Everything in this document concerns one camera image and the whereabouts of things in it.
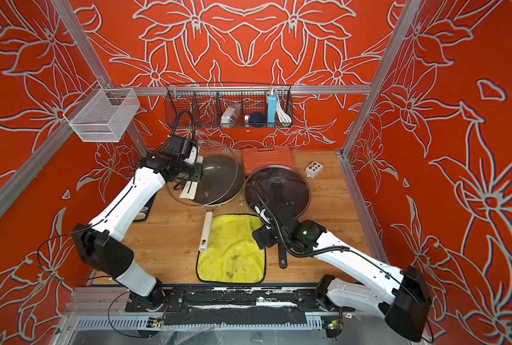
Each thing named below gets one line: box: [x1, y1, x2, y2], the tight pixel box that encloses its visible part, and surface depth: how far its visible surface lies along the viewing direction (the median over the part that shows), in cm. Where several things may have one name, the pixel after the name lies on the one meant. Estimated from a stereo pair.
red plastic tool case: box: [242, 145, 295, 177], surface depth 113 cm
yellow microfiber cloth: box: [195, 213, 267, 284], surface depth 84 cm
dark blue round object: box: [248, 112, 267, 128], surface depth 97 cm
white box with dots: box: [304, 161, 324, 179], surface depth 111 cm
